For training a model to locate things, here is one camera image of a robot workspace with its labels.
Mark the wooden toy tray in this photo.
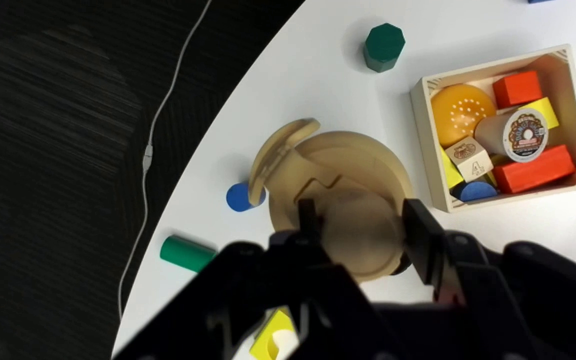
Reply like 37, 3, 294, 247
407, 44, 576, 214

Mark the long red wooden block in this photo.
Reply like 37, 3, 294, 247
492, 141, 576, 195

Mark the orange toy bun dome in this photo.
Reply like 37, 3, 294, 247
429, 82, 497, 147

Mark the small red wooden block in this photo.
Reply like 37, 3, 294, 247
489, 67, 544, 110

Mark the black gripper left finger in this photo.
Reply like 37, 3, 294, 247
296, 195, 328, 261

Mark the green octagonal wooden block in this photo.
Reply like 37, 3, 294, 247
361, 21, 407, 74

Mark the green wooden cylinder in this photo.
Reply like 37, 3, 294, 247
157, 233, 219, 275

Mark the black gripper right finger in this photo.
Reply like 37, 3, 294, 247
400, 195, 470, 307

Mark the blue round wooden block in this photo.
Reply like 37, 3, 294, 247
456, 178, 500, 204

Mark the yellow wooden block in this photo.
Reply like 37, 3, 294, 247
437, 147, 466, 192
523, 95, 561, 132
248, 306, 302, 360

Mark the printed wooden cube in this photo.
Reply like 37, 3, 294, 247
443, 136, 494, 184

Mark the blue wooden cylinder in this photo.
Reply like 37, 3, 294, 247
223, 181, 268, 214

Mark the donut print coffee pod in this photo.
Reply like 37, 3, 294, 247
473, 106, 552, 163

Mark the thin white cable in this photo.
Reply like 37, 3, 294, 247
113, 0, 214, 322

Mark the wooden round toy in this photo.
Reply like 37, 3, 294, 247
246, 118, 410, 279

